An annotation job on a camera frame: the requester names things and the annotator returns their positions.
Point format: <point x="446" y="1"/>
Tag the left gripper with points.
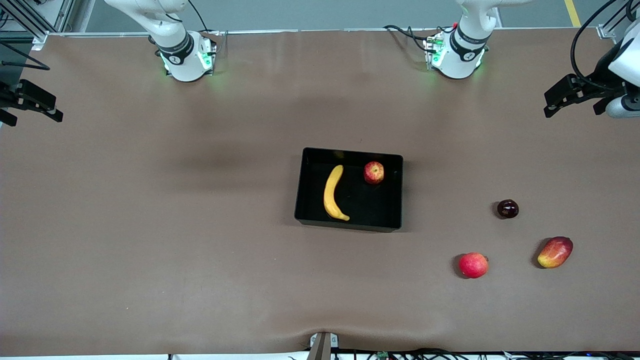
<point x="596" y="83"/>

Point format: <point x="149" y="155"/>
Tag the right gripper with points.
<point x="15" y="96"/>

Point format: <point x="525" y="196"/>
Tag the red yellow apple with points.
<point x="374" y="173"/>

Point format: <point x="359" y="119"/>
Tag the black plastic box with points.
<point x="370" y="205"/>

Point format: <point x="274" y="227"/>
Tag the yellow banana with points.
<point x="330" y="195"/>

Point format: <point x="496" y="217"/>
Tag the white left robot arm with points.
<point x="462" y="55"/>

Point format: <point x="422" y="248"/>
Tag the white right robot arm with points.
<point x="185" y="60"/>

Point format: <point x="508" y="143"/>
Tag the dark purple plum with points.
<point x="507" y="209"/>

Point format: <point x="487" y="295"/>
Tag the red yellow mango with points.
<point x="555" y="252"/>

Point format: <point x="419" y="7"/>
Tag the round red apple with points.
<point x="473" y="265"/>

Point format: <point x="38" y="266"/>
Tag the small green circuit board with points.
<point x="383" y="355"/>

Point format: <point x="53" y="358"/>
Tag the aluminium frame corner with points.
<point x="607" y="31"/>

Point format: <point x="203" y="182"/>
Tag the aluminium frame with black struts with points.
<point x="62" y="15"/>

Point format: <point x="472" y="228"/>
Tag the silver table edge rail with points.
<point x="325" y="30"/>

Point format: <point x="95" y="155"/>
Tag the metal table clamp bracket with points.
<point x="322" y="347"/>

